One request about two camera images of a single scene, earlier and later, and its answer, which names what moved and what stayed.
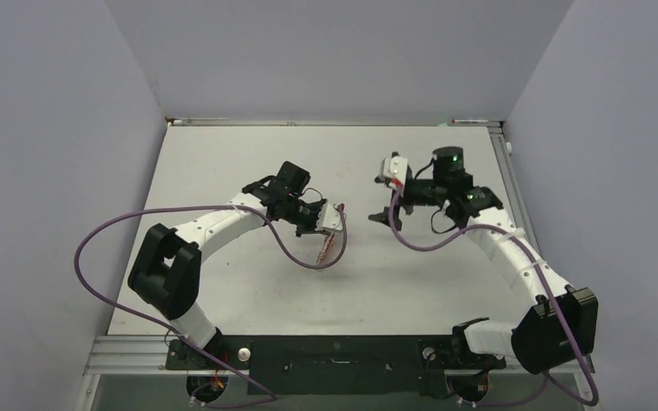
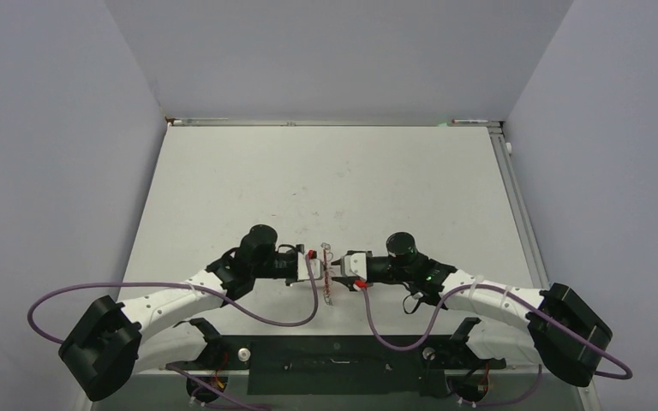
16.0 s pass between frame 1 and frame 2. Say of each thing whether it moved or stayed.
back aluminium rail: stayed
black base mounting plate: stayed
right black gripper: moved
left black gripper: moved
